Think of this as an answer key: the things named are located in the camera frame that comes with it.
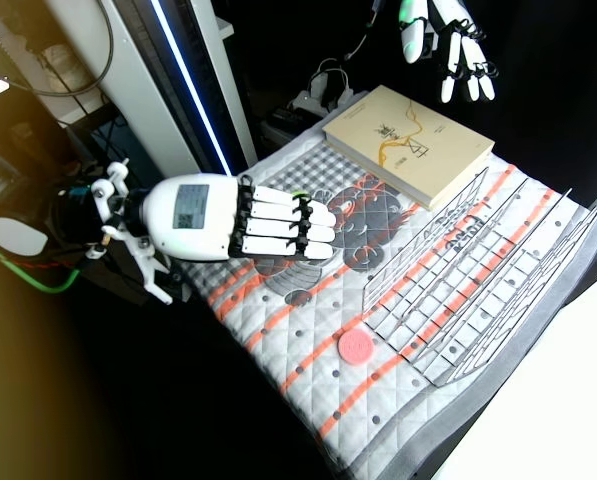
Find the white power strip with plugs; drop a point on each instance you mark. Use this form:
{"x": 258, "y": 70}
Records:
{"x": 328, "y": 95}

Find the pink toy cookie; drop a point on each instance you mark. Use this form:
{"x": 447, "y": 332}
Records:
{"x": 355, "y": 346}

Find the grey quilt with bear print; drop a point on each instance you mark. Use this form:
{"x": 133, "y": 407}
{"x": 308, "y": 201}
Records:
{"x": 328, "y": 400}

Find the white column with blue light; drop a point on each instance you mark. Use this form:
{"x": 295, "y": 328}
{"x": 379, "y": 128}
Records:
{"x": 143, "y": 90}

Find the beige paperback book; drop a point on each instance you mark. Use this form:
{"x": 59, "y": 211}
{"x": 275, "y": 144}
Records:
{"x": 428, "y": 145}

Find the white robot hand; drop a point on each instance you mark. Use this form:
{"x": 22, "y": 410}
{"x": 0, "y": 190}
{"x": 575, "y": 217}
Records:
{"x": 228, "y": 220}
{"x": 460, "y": 50}

